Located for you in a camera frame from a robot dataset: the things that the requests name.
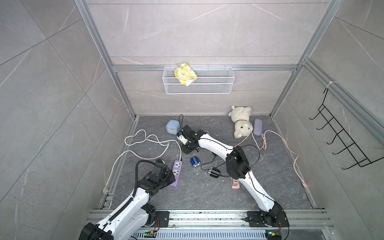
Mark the pink power strip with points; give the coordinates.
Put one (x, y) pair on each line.
(235, 184)

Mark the white teddy bear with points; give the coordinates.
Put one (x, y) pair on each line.
(240, 116)

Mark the black silver shaver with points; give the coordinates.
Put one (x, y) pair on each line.
(214, 172)

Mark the light blue alarm clock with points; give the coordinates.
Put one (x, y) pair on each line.
(173, 127)

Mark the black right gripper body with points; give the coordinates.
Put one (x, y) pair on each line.
(187, 148)

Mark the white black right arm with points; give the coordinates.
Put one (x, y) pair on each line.
(238, 168)

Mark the black wall hook rack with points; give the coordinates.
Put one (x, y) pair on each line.
(349, 145)

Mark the white wire wall basket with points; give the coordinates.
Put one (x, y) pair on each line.
(209, 80)

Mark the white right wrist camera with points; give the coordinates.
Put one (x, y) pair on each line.
(182, 139)

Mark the blue shaver on table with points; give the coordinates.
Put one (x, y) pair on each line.
(195, 162)

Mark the purple power strip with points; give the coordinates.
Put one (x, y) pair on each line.
(176, 172)

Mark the metal base rail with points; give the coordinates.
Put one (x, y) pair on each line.
(205, 225)

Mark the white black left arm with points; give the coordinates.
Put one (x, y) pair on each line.
(135, 211)

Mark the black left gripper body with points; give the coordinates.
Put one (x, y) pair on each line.
(168, 179)

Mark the lavender oval case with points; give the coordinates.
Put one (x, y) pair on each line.
(258, 127)

